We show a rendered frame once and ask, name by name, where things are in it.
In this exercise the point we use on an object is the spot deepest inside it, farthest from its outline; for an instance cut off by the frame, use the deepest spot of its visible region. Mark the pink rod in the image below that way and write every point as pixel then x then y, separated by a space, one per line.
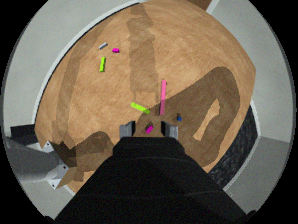
pixel 162 102

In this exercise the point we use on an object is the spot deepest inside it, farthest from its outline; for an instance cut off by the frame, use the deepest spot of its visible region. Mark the lime green rod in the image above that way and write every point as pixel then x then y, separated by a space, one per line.
pixel 102 64
pixel 140 108

